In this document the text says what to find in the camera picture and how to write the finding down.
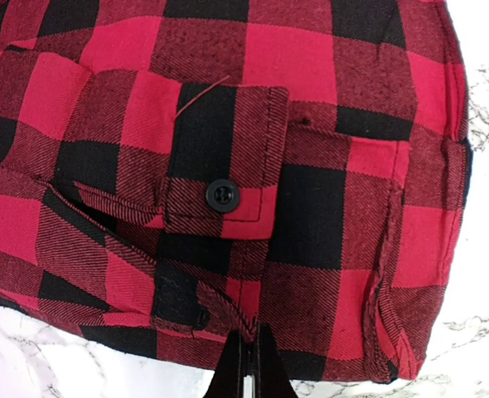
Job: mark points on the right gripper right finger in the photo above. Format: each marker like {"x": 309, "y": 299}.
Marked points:
{"x": 270, "y": 377}

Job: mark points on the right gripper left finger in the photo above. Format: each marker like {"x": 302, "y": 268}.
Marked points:
{"x": 231, "y": 370}

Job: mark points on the red black plaid shirt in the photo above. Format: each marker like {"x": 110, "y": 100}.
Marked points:
{"x": 173, "y": 171}

